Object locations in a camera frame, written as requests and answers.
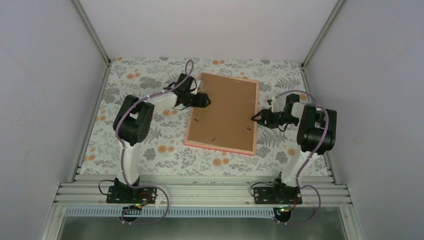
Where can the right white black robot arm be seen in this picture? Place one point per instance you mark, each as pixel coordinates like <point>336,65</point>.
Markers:
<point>316,134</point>

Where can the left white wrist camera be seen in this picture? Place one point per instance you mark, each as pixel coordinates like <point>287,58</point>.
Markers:
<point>198,86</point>

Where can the orange pink wooden frame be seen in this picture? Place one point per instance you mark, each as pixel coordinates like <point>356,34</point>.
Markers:
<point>253,132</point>

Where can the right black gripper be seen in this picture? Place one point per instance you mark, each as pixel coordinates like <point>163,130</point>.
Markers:
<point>268,120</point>

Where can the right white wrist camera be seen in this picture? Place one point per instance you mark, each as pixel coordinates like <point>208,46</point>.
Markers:
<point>270,103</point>

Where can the floral patterned table mat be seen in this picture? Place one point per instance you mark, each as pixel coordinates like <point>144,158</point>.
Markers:
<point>163,152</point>

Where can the aluminium rail base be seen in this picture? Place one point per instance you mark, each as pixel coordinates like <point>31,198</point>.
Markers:
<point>194,196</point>

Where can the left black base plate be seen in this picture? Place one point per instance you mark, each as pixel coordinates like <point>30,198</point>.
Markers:
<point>127,195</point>

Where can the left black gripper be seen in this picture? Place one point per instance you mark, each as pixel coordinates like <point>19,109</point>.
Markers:
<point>202,104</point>

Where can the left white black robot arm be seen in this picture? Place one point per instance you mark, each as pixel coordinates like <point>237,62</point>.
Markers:
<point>132,125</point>

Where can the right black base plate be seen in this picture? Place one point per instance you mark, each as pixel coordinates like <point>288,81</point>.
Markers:
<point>285,195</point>

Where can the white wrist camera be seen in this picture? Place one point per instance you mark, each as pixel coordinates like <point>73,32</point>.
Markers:
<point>270,103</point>
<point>198,86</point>

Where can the brown cardboard backing board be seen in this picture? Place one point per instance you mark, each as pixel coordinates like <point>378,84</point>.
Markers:
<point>225,112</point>

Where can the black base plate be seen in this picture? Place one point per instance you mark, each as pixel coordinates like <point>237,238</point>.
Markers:
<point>127,195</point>
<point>285,195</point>

